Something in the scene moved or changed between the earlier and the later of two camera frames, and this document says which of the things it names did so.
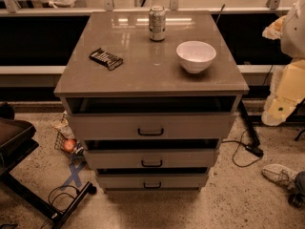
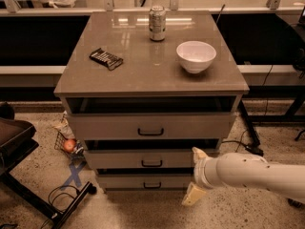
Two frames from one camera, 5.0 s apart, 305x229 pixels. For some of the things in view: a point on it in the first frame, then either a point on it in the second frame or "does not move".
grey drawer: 152,158 does not move
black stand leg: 254,147 does not move
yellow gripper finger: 274,30 → 198,153
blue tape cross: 74,175 does not move
